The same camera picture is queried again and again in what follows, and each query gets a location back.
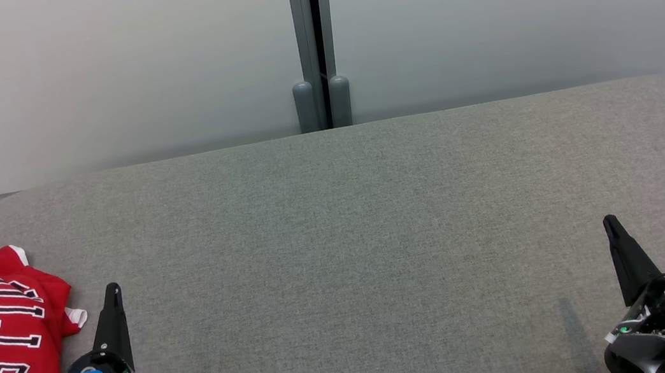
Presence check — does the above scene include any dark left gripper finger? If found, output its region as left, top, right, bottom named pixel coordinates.
left=85, top=281, right=136, bottom=373

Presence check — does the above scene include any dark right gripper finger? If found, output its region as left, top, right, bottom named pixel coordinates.
left=602, top=208, right=665, bottom=309

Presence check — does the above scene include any grey cylinder post foot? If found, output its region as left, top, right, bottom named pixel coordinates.
left=326, top=73, right=356, bottom=129
left=291, top=79, right=320, bottom=135

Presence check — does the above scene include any grey metal partition post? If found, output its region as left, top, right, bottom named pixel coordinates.
left=287, top=0, right=348, bottom=134

